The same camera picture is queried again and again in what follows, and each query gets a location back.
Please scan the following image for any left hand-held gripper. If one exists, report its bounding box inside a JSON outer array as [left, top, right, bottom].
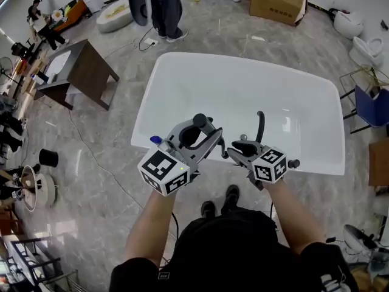
[[137, 119, 225, 198]]

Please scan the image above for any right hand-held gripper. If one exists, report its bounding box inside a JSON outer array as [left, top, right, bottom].
[[227, 140, 289, 192]]

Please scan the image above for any white bathtub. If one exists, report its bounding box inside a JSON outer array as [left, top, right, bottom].
[[130, 52, 346, 176]]

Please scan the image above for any person's left forearm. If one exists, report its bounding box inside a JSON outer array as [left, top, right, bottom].
[[124, 187, 184, 268]]

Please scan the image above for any person's right forearm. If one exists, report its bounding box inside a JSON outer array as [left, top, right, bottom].
[[262, 178, 326, 256]]

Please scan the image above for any black curved faucet spout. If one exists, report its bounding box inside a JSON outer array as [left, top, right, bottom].
[[256, 111, 266, 144]]

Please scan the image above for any person's black shoe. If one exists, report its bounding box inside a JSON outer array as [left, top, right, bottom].
[[224, 184, 241, 207], [200, 200, 217, 219]]

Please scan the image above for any person's black shirt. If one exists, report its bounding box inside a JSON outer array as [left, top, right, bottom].
[[108, 207, 360, 292]]

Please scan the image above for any dark wooden table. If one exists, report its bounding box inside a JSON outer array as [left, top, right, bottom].
[[33, 38, 120, 111]]

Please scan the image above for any blue chair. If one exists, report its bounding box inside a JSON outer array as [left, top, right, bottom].
[[339, 85, 389, 134]]

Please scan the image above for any brown wooden cabinet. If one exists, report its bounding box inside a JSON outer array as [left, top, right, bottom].
[[368, 137, 389, 189]]

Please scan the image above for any white and black appliance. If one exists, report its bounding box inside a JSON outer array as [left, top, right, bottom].
[[342, 223, 382, 253]]

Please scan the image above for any white oval basin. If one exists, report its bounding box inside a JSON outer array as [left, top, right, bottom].
[[96, 0, 135, 33]]

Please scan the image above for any black bucket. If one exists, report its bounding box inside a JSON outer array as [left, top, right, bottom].
[[38, 148, 60, 168]]

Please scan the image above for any large cardboard box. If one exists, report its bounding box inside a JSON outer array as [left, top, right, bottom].
[[249, 0, 309, 27]]

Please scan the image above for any white wash basin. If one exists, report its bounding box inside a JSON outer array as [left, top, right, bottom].
[[44, 51, 73, 76]]

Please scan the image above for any white toilet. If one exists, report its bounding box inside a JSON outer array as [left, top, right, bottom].
[[332, 9, 365, 40], [348, 36, 386, 68]]

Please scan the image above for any round white fan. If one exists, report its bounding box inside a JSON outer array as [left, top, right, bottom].
[[20, 164, 59, 213]]

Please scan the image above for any orange sofa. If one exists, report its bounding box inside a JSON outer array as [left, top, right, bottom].
[[47, 0, 92, 33]]

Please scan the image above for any black standing fan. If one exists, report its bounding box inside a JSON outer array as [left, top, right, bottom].
[[0, 56, 13, 79]]

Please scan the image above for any black metal rack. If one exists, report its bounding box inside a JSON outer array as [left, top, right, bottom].
[[0, 237, 63, 287]]

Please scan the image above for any black floor cable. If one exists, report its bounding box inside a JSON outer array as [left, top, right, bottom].
[[67, 110, 145, 210]]

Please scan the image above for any gold wire frame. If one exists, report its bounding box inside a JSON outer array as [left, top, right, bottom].
[[339, 64, 389, 103]]

